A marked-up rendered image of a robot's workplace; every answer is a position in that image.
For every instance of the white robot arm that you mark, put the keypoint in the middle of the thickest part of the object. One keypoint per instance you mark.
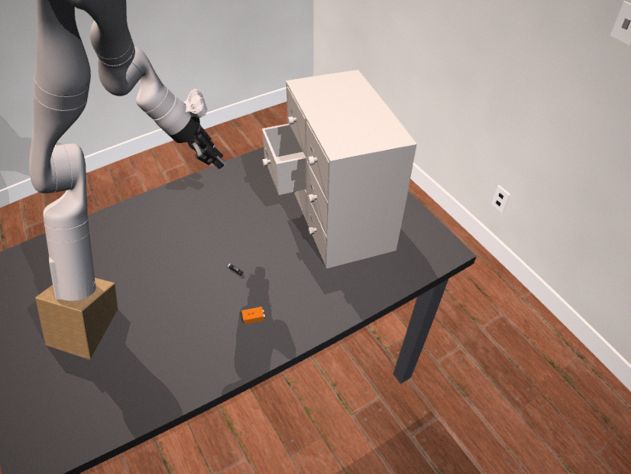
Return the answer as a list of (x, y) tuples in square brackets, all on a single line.
[(61, 87)]

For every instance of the white small chest of drawers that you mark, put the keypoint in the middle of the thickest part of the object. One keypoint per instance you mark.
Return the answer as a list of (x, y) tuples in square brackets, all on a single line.
[(370, 157)]

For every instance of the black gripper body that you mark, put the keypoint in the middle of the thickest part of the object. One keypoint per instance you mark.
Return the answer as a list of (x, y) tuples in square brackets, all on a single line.
[(190, 134)]

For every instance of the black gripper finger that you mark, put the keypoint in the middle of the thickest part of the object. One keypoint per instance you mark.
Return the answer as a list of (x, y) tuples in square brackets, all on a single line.
[(208, 138), (205, 156)]

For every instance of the beige drawer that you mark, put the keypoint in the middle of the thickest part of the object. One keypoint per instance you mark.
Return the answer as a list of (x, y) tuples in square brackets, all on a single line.
[(319, 201), (317, 156), (316, 229), (301, 196), (288, 165), (297, 120)]

